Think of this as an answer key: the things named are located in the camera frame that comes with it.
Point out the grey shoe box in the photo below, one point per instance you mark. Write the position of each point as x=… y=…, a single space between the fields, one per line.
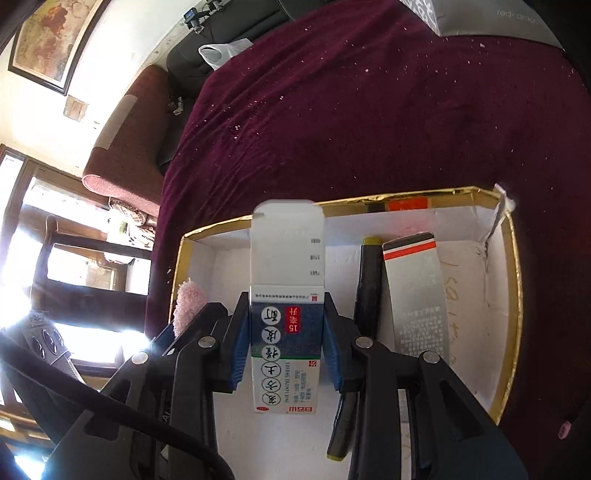
x=485 y=18

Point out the pink fuzzy ball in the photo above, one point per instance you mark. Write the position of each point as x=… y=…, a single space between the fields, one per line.
x=187 y=304

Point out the white tray box gold rim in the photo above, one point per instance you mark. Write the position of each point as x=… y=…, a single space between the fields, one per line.
x=461 y=258

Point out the small black gadget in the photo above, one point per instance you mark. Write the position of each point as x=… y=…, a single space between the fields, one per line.
x=191 y=18
x=214 y=4

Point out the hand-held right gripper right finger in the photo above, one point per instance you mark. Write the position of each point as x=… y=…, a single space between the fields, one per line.
x=333 y=346

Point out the white lace cloth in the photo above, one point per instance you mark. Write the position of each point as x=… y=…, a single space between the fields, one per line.
x=134 y=221

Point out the silver box red label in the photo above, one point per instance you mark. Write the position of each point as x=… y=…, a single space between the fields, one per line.
x=418 y=295

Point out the burgundy blanket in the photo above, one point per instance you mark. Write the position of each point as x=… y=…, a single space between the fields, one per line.
x=369 y=115

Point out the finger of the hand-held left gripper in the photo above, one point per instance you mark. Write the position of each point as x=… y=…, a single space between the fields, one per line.
x=194 y=323

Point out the blue white medicine box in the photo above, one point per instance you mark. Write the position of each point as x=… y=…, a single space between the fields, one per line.
x=281 y=323

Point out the white plastic bag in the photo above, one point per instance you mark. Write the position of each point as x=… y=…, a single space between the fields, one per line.
x=221 y=50

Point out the small pink object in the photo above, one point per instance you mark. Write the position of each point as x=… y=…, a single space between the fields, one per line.
x=564 y=430

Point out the framed wall picture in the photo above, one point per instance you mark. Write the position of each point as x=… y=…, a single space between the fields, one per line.
x=55 y=37

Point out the black marker yellow cap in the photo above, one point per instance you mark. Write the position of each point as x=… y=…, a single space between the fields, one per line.
x=367 y=286

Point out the wooden window frame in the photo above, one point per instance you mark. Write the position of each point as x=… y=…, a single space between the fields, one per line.
x=14 y=184

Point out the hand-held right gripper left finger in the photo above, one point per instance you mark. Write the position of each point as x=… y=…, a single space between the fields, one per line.
x=238 y=344

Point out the dark wooden chair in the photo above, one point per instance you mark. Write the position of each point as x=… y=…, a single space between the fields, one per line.
x=92 y=309

